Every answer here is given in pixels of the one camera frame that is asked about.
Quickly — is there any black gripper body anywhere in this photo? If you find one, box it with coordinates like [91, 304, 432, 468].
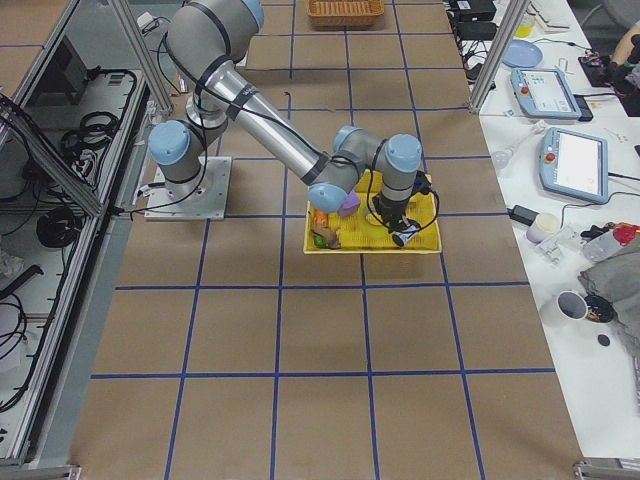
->
[375, 197, 410, 231]

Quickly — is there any yellow clear tape roll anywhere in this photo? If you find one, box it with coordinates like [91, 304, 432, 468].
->
[365, 208, 386, 228]

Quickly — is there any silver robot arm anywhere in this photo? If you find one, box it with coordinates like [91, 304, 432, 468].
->
[164, 1, 422, 235]

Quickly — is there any small grey labelled can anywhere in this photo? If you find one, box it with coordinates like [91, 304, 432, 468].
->
[391, 221, 421, 248]

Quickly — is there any purple foam block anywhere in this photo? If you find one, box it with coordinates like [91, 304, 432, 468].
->
[337, 191, 361, 218]

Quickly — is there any yellow plastic tray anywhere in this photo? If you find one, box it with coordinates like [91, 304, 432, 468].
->
[303, 170, 441, 254]

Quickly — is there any brown toy root figure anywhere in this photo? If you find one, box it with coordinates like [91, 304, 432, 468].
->
[312, 225, 341, 250]

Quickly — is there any orange toy carrot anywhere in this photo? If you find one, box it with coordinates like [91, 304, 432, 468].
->
[314, 210, 329, 228]

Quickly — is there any green toy leaf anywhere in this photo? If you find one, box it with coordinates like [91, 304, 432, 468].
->
[313, 235, 326, 249]

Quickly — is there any white lilac cup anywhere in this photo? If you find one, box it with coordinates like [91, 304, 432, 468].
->
[526, 212, 560, 244]

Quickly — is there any lower blue teach pendant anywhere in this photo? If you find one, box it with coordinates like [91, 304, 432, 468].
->
[538, 127, 609, 204]

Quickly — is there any blue teach pendant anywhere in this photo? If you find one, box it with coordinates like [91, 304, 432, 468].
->
[538, 127, 609, 204]
[510, 68, 581, 120]

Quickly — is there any upper blue teach pendant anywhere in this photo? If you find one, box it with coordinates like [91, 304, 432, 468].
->
[510, 68, 581, 120]

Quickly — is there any white mug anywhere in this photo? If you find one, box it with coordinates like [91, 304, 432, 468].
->
[539, 290, 588, 328]

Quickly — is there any blue plate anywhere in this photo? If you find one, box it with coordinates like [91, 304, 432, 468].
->
[502, 39, 543, 68]

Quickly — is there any brown wicker basket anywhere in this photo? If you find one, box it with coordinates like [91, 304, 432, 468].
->
[306, 0, 385, 29]

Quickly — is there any grey cloth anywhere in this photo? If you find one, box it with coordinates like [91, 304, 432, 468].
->
[579, 245, 639, 358]

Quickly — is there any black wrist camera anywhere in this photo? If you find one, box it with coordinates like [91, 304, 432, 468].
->
[412, 171, 433, 195]

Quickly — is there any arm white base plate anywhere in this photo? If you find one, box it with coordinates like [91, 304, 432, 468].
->
[144, 156, 232, 221]

